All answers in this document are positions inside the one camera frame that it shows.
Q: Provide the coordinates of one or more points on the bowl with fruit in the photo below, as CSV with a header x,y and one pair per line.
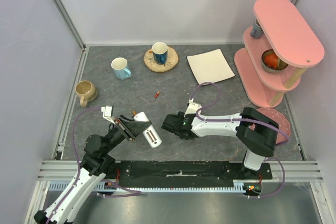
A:
x,y
271,62

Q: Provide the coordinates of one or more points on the pink dotted plate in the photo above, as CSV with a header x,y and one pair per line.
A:
x,y
281,120

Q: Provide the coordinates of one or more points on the grey cup on shelf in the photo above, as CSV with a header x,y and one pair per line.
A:
x,y
256,31

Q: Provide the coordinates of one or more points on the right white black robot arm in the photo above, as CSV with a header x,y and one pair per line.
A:
x,y
255,130

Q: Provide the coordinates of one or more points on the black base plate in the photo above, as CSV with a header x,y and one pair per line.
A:
x,y
182,174

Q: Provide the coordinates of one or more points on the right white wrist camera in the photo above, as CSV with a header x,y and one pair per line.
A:
x,y
192,107

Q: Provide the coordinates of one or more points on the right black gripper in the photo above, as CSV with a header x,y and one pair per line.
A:
x,y
176,124

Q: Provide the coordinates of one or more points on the light blue mug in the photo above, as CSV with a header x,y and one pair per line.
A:
x,y
121,68

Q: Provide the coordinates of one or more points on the white slotted cable duct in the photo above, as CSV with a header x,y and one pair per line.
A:
x,y
103,187

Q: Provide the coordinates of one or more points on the white remote control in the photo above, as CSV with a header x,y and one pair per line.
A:
x,y
150,133

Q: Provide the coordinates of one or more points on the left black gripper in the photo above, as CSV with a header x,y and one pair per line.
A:
x,y
130,128

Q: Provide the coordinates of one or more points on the pink three-tier shelf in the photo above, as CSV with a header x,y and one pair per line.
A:
x,y
288,35

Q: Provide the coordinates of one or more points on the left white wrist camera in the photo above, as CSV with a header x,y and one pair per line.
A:
x,y
107,113

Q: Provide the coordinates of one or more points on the beige ceramic mug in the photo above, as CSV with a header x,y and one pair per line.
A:
x,y
86,92

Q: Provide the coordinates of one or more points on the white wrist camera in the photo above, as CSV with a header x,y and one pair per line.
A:
x,y
107,113
192,107

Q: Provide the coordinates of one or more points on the cream square plate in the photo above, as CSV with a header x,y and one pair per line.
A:
x,y
210,67

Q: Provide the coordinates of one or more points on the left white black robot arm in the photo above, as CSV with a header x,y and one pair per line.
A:
x,y
92,169

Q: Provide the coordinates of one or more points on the dark blue mug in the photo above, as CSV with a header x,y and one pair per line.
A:
x,y
159,50

